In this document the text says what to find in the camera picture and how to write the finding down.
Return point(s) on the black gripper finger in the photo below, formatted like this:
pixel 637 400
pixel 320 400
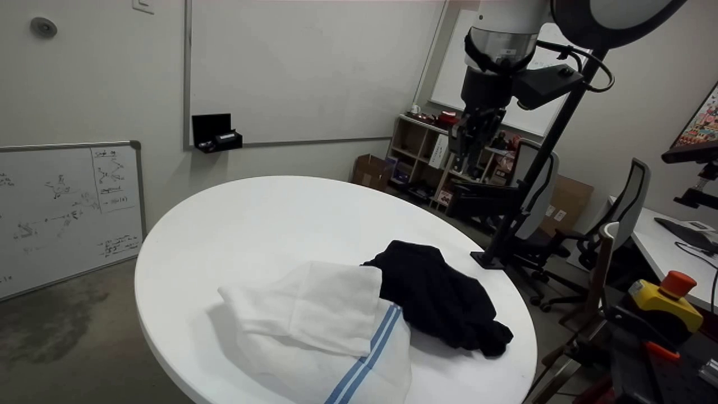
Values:
pixel 464 143
pixel 493 137

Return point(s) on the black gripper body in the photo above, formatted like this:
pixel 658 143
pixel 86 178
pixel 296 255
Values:
pixel 485 90

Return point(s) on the black shirt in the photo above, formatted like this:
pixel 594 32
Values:
pixel 441 299

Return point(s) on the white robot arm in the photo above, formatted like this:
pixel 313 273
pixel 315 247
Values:
pixel 508 24

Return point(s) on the wooden storage shelf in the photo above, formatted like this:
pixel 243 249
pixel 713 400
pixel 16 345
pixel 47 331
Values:
pixel 418 148

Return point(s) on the black pole stand with clamp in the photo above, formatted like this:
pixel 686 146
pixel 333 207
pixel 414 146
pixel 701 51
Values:
pixel 542 161

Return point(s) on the black office chair grey back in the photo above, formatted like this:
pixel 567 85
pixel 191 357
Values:
pixel 534 193

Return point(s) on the small cardboard box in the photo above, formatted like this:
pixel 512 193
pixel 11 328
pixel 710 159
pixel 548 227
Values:
pixel 370 171

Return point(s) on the large cardboard box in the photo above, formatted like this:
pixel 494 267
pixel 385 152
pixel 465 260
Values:
pixel 574 206

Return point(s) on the black mesh office chair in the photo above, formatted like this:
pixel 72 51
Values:
pixel 631 199

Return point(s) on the computer monitor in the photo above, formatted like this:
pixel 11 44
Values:
pixel 698 127

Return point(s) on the white desk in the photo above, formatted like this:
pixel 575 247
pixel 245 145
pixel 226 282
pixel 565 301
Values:
pixel 666 255

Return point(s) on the white towel with blue stripe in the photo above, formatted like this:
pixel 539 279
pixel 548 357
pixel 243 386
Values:
pixel 315 321

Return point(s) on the yellow emergency stop red button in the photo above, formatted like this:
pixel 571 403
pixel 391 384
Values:
pixel 663 303

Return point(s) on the black whiteboard eraser tray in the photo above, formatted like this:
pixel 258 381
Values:
pixel 213 131

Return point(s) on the small framed whiteboard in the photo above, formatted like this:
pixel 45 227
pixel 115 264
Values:
pixel 59 216

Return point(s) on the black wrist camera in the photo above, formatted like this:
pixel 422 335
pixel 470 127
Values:
pixel 550 85

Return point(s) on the large wall whiteboard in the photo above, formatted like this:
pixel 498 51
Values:
pixel 315 68

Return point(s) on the round grey wall device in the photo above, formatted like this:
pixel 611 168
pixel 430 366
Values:
pixel 43 27

